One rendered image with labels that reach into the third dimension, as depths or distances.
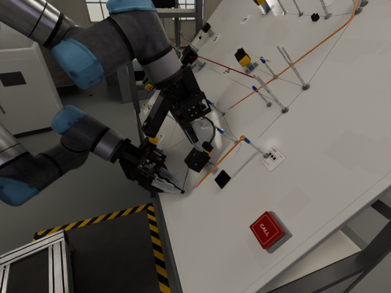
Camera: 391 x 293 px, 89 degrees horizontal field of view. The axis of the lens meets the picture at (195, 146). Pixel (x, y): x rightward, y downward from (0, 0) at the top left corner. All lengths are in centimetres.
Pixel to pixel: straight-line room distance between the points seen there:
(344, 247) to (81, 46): 90
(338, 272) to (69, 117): 85
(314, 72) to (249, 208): 37
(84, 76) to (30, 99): 304
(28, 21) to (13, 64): 283
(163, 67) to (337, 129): 36
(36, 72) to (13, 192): 282
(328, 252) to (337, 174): 44
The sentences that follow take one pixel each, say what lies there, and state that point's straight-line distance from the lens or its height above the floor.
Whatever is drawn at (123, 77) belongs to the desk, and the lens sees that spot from 394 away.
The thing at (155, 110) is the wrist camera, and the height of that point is 126.
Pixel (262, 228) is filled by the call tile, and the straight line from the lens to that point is 44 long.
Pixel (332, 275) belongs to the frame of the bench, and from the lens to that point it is 81.
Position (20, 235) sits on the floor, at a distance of 218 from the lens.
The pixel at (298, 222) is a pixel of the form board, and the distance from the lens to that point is 45.
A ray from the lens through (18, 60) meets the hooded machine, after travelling 330.
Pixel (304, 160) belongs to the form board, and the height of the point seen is 119.
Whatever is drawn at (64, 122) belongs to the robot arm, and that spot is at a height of 124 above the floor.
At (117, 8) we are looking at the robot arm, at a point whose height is 145.
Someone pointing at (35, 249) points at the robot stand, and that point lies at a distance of 172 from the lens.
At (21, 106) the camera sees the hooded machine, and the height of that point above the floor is 44.
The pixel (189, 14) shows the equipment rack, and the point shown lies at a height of 143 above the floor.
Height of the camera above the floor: 145
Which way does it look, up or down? 34 degrees down
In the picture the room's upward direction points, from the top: straight up
